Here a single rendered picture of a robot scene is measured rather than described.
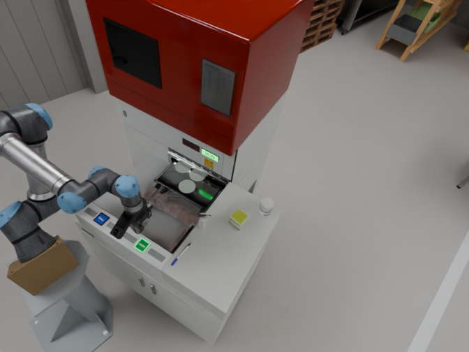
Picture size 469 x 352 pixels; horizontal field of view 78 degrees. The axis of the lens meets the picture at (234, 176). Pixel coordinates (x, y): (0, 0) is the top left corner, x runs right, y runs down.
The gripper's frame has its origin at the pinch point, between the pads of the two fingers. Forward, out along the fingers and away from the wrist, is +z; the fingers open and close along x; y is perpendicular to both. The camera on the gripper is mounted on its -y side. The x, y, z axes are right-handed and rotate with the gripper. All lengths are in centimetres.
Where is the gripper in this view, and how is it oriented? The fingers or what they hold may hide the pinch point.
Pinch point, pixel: (137, 232)
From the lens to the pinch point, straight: 136.3
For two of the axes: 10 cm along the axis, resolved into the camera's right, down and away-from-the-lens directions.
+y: 5.0, -6.4, 5.8
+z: -1.2, 6.2, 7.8
